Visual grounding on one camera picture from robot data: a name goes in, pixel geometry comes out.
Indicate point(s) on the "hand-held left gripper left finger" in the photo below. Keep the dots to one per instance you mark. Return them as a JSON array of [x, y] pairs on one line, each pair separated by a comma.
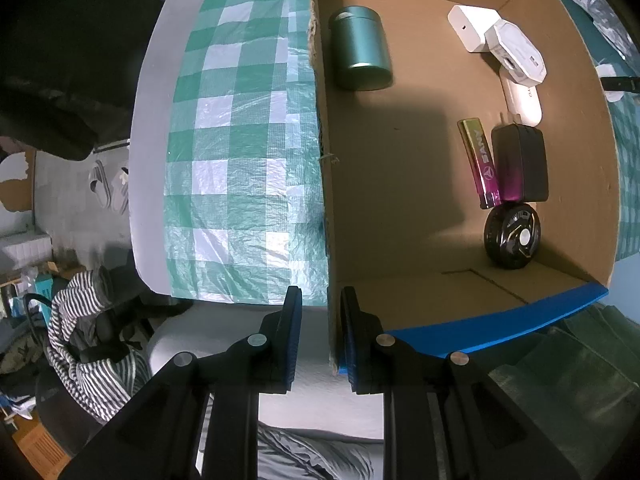
[[294, 330]]

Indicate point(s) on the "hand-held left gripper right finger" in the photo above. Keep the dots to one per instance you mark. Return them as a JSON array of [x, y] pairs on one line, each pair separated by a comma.
[[347, 330]]

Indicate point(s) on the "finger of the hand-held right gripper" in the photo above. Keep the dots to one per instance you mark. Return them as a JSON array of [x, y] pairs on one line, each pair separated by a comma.
[[622, 83]]

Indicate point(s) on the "white oval case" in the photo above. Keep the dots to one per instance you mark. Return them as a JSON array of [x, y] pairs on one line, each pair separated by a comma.
[[524, 105]]

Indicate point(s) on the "white hexagonal charger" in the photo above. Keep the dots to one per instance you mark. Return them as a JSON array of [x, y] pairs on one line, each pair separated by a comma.
[[517, 52]]

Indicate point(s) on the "black power adapter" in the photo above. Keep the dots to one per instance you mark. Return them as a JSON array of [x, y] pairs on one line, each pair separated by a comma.
[[522, 160]]

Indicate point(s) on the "blue cardboard box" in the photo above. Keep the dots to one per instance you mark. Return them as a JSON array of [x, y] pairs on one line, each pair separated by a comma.
[[410, 185]]

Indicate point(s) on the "iridescent lighter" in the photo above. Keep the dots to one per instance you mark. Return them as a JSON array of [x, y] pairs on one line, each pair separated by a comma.
[[479, 162]]

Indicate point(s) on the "round black white device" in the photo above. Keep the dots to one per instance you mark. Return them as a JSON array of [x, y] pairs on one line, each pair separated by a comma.
[[512, 235]]

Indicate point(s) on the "teal metal tin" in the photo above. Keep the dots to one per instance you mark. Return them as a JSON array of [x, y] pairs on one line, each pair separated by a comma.
[[360, 50]]

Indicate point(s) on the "grey bedding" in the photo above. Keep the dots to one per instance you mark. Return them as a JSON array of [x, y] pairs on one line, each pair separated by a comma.
[[310, 455]]

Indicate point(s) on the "green checkered tablecloth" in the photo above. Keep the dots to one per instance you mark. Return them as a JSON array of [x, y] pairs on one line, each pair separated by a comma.
[[225, 160]]

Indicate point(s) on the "black office chair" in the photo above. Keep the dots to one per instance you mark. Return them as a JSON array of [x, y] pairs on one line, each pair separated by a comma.
[[105, 335]]

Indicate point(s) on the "striped cloth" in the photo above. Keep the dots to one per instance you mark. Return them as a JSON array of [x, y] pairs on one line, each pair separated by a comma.
[[85, 380]]

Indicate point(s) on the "dark green cloth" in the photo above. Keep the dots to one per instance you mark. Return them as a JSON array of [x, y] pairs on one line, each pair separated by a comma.
[[575, 400]]

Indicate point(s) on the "teal carton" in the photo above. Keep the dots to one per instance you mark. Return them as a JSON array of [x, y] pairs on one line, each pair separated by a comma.
[[44, 287]]

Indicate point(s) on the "white ribbed storage box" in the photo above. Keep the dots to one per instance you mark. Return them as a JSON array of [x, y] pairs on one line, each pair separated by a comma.
[[25, 250]]

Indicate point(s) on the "black hanging clothing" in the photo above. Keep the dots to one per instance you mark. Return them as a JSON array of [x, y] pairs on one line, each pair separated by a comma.
[[65, 60]]

